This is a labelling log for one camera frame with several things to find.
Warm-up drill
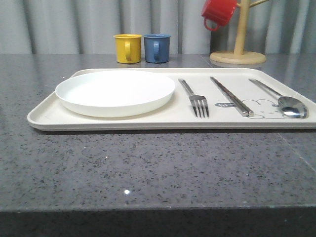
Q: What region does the silver metal fork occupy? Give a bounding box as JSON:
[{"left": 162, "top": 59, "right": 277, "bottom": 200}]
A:
[{"left": 178, "top": 79, "right": 209, "bottom": 118}]

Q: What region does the white round plate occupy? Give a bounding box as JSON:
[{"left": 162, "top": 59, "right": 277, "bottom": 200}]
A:
[{"left": 55, "top": 70, "right": 176, "bottom": 118}]

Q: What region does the silver metal chopstick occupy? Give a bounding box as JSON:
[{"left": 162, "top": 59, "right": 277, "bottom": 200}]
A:
[
  {"left": 211, "top": 76, "right": 254, "bottom": 117},
  {"left": 209, "top": 77, "right": 249, "bottom": 117}
]

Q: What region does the silver metal spoon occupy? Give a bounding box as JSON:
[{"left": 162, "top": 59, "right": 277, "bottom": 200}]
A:
[{"left": 248, "top": 79, "right": 309, "bottom": 119}]

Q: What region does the blue enamel mug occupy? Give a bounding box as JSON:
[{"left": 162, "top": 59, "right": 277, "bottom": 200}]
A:
[{"left": 144, "top": 34, "right": 171, "bottom": 63}]

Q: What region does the yellow enamel mug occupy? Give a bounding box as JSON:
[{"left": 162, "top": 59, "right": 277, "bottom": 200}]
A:
[{"left": 114, "top": 34, "right": 142, "bottom": 64}]

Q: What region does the wooden mug tree stand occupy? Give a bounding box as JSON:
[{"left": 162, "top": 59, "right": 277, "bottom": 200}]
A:
[{"left": 210, "top": 0, "right": 267, "bottom": 65}]

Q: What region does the beige rabbit serving tray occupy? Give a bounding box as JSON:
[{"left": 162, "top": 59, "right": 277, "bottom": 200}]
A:
[{"left": 27, "top": 68, "right": 316, "bottom": 131}]

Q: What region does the red enamel mug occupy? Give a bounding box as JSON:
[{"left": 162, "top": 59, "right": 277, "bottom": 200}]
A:
[{"left": 201, "top": 0, "right": 237, "bottom": 31}]

